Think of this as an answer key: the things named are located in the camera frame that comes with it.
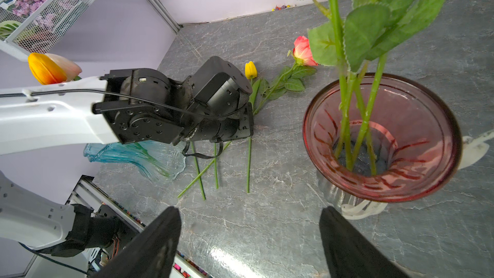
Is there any red rose flower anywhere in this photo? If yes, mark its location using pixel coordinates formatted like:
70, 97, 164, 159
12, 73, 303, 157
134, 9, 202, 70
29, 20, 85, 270
352, 61, 377, 176

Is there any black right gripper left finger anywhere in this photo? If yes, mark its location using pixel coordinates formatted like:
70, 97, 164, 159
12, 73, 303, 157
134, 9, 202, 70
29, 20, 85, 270
95, 207, 182, 278

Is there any white rose flower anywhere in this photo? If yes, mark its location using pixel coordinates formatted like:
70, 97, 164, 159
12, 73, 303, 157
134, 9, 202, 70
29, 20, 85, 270
308, 0, 355, 169

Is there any blue glass vase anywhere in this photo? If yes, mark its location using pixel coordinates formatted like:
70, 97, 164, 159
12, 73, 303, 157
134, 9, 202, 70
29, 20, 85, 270
84, 140, 186, 181

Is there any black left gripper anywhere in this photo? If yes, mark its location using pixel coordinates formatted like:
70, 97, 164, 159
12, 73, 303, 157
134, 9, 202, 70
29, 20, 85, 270
181, 56, 253, 142

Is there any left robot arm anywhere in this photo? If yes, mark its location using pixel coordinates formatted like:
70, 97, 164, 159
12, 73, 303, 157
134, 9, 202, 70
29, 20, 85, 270
1, 56, 253, 257

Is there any pale pink tulip flower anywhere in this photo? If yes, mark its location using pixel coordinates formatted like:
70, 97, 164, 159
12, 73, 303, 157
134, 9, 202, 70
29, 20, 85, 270
46, 54, 82, 82

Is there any orange tulip flower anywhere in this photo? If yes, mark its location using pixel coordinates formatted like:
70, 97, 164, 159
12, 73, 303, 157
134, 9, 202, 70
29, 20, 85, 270
28, 53, 68, 85

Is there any yellow tulip flower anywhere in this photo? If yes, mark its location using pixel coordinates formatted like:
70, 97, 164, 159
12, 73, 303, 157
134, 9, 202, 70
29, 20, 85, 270
244, 61, 259, 193

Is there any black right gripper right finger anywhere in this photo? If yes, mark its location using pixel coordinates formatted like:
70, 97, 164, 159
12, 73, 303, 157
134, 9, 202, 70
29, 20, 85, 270
319, 207, 408, 277

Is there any dark red glass vase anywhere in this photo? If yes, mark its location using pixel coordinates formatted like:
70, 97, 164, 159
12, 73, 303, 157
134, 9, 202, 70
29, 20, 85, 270
302, 74, 463, 220

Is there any small pink rose flower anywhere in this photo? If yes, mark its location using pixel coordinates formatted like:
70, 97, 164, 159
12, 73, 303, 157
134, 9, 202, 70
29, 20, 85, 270
178, 36, 319, 198

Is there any white wire side basket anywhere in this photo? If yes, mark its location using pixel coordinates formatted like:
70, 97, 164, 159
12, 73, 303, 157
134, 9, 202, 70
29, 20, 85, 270
1, 0, 95, 62

